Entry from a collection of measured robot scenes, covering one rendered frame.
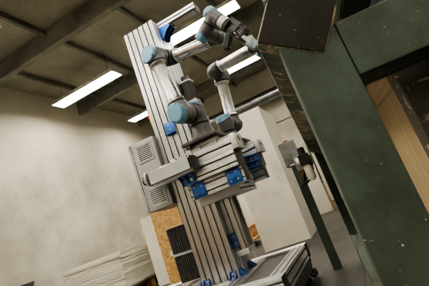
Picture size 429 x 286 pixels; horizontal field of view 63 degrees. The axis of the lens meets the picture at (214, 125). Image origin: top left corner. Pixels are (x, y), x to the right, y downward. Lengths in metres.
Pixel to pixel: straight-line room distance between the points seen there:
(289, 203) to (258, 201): 0.39
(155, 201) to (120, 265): 2.86
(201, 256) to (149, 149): 0.76
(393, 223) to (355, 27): 0.28
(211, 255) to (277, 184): 2.40
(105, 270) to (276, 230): 2.36
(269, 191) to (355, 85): 4.03
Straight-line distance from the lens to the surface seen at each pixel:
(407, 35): 0.57
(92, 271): 5.43
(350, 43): 0.56
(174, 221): 3.64
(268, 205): 4.55
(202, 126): 2.04
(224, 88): 2.73
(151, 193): 2.34
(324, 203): 7.13
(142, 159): 2.38
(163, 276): 5.31
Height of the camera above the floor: 0.58
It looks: 14 degrees up
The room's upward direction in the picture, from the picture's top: 20 degrees counter-clockwise
